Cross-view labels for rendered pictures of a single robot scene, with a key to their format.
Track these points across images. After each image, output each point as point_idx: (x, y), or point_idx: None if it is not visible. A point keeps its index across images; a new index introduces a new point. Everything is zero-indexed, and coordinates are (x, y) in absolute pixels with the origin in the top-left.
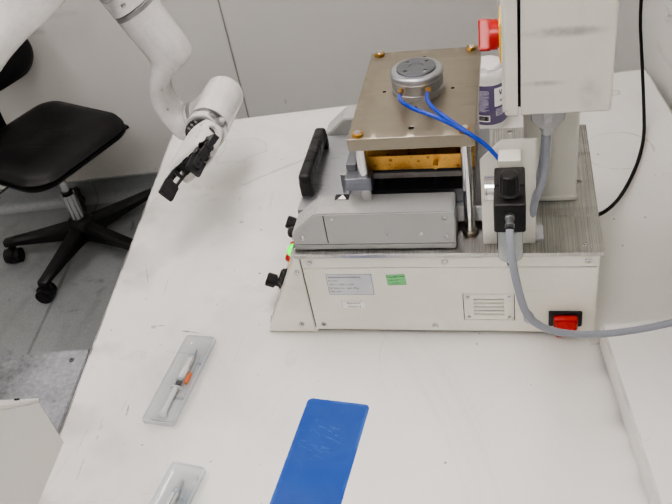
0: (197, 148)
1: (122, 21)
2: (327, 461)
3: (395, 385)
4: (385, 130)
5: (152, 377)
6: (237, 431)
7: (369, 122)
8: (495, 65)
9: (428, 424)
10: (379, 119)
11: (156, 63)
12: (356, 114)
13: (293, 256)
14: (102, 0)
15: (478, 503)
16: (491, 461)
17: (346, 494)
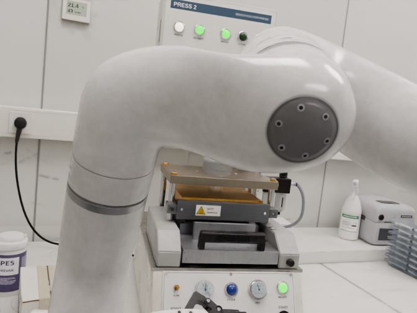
0: (215, 308)
1: (146, 200)
2: None
3: (303, 310)
4: (263, 177)
5: None
6: None
7: (258, 179)
8: (22, 232)
9: (317, 301)
10: (253, 177)
11: (128, 267)
12: (251, 180)
13: (302, 270)
14: (152, 166)
15: (341, 289)
16: (319, 287)
17: None
